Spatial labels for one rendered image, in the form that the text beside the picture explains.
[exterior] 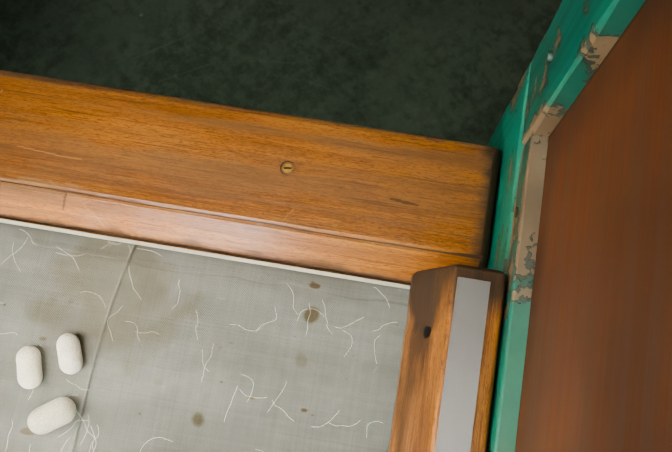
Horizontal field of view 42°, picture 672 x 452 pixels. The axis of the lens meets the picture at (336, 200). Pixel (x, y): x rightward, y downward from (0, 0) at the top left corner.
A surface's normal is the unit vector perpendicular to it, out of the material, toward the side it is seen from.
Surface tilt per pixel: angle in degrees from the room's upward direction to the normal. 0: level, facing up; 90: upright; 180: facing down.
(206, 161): 0
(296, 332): 0
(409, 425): 67
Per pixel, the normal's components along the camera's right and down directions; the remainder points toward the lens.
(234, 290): 0.00, -0.25
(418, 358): -0.91, -0.23
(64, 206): -0.12, 0.49
